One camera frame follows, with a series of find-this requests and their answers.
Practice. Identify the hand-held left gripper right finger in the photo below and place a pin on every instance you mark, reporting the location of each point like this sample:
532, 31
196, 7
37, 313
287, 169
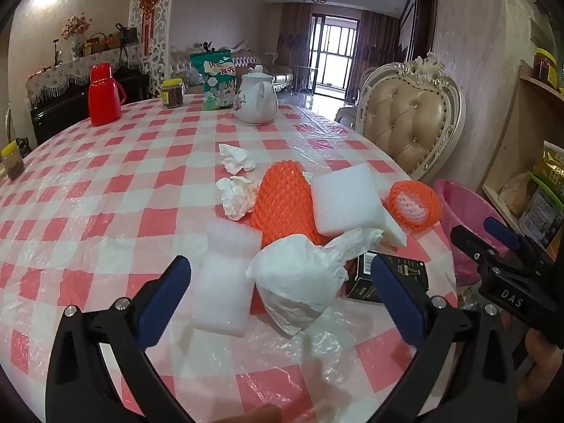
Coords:
396, 302

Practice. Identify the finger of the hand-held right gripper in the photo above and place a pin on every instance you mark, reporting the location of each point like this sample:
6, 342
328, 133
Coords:
469, 243
502, 231

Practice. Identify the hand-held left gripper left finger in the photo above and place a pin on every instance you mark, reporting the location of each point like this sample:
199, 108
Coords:
163, 306

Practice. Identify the pink trash bin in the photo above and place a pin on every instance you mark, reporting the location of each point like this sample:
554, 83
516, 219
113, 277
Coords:
462, 211

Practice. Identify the black cardboard box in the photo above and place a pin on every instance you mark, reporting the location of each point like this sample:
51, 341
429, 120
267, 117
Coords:
416, 273

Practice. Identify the small orange foam net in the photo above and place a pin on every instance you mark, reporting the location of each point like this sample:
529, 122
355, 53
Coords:
423, 194

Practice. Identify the white foam sheet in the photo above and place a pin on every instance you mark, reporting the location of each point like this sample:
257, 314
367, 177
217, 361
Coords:
229, 282

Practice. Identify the white plastic bag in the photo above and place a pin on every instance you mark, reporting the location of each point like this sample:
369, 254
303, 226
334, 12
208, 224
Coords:
295, 273

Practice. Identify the white foam block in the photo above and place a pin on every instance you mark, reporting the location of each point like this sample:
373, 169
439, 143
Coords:
348, 202

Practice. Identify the white tissue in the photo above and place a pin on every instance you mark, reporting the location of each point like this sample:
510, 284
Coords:
235, 158
235, 196

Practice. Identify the large orange foam net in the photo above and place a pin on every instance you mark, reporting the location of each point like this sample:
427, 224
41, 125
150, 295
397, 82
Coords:
284, 207

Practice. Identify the person's right hand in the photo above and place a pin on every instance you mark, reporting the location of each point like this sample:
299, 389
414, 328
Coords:
544, 363

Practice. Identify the beige food bag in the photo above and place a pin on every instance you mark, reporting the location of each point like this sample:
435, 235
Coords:
515, 194

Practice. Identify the dark food packet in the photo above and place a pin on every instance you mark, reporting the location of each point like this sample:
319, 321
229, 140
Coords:
539, 216

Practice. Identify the gold food packet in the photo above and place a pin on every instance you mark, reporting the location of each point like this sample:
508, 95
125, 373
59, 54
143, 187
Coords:
550, 165

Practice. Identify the wooden shelf unit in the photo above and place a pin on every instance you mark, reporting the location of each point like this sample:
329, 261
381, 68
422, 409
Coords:
506, 141

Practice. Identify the pink checked tablecloth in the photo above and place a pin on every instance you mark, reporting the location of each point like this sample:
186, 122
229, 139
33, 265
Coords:
132, 185

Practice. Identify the beige tufted ornate chair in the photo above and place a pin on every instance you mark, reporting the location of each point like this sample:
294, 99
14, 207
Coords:
409, 119

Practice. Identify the jar on shelf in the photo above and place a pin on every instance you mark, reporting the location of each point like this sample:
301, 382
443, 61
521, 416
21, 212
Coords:
544, 68

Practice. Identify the yellow-lidded glass jar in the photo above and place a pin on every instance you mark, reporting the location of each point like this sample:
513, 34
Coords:
12, 165
172, 96

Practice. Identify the brown curtain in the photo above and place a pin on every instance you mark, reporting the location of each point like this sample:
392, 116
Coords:
376, 48
295, 35

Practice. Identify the red thermos jug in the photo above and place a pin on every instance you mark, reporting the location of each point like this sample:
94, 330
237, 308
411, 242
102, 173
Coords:
103, 97

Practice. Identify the black piano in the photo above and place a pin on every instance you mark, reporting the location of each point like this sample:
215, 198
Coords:
57, 110

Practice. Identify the white ceramic teapot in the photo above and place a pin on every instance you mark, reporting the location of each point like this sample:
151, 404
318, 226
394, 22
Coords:
255, 101

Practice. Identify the green snack bag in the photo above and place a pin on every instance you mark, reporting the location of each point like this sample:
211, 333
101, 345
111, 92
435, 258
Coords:
216, 83

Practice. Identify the balcony glass door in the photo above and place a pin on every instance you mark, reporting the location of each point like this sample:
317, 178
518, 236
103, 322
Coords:
332, 53

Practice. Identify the floral lace piano cover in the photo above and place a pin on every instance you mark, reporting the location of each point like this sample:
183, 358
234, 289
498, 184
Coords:
66, 68

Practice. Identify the ornate sofa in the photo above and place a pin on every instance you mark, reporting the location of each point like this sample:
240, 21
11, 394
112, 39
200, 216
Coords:
244, 58

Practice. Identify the wicker basket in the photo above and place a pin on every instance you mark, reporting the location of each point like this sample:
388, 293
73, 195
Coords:
94, 45

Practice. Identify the white lattice screen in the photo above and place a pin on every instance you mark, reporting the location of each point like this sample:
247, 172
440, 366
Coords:
165, 31

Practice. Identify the dark handbag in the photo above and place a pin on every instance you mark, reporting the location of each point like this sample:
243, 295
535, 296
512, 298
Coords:
127, 33

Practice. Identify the vase of pink flowers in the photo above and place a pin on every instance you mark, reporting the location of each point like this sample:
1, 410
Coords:
77, 26

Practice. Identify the red knot wall ornament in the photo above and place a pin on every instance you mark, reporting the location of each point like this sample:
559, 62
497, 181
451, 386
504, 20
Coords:
150, 0

